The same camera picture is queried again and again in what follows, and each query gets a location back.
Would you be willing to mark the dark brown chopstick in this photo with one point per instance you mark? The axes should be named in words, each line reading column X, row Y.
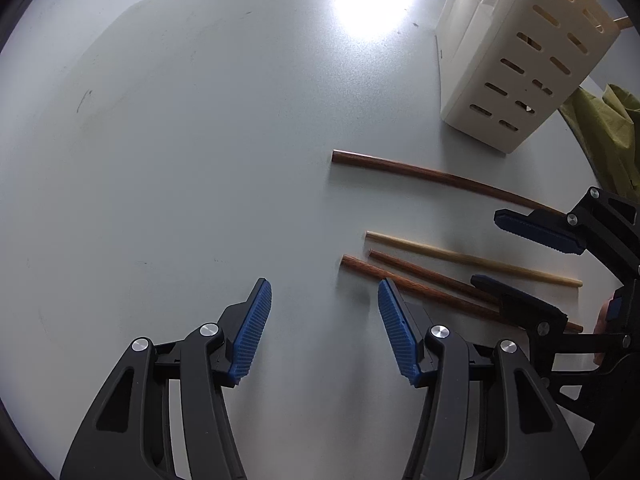
column 353, row 159

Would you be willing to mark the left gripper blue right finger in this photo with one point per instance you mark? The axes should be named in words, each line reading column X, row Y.
column 407, row 327

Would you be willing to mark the person's right hand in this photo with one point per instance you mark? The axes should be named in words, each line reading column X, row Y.
column 600, row 327

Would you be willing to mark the olive green cloth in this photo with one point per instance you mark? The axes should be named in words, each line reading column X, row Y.
column 607, row 129

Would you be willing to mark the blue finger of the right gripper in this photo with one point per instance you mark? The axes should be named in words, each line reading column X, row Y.
column 542, row 227
column 519, row 307

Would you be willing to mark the light bamboo chopstick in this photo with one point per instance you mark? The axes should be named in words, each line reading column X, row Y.
column 624, row 22
column 470, row 260

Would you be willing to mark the brown chopstick of bundle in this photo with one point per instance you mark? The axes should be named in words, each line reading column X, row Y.
column 482, row 310
column 432, row 277

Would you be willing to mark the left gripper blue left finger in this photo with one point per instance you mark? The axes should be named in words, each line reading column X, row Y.
column 242, row 325

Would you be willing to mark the cream plastic utensil holder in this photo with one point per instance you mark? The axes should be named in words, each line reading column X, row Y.
column 506, row 65

